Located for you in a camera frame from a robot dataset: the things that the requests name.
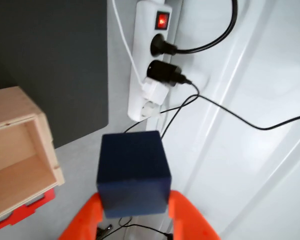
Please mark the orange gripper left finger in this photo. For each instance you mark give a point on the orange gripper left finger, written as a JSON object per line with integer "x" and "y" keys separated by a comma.
{"x": 82, "y": 220}

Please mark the open wooden box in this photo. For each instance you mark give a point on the open wooden box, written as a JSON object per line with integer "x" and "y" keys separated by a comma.
{"x": 20, "y": 160}

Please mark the round black plug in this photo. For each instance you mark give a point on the round black plug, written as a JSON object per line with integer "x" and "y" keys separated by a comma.
{"x": 161, "y": 45}

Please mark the small white plug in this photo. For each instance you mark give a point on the small white plug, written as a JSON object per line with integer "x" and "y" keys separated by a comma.
{"x": 150, "y": 110}

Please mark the dark grey mat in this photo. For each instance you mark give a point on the dark grey mat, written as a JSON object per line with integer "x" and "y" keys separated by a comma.
{"x": 52, "y": 62}

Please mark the black power adapter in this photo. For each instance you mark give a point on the black power adapter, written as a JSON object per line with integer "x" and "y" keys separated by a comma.
{"x": 162, "y": 71}

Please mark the white power strip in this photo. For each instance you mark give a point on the white power strip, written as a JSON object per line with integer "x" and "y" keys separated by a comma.
{"x": 143, "y": 37}

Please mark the white usb charger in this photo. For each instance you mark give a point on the white usb charger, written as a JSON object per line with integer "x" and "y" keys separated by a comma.
{"x": 155, "y": 91}

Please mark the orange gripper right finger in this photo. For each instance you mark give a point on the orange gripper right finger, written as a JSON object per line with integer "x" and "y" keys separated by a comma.
{"x": 190, "y": 222}

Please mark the dark blue cube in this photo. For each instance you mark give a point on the dark blue cube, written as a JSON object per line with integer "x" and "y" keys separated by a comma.
{"x": 132, "y": 175}

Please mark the red board with cut-outs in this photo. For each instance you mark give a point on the red board with cut-outs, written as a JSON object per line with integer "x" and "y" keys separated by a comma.
{"x": 40, "y": 201}

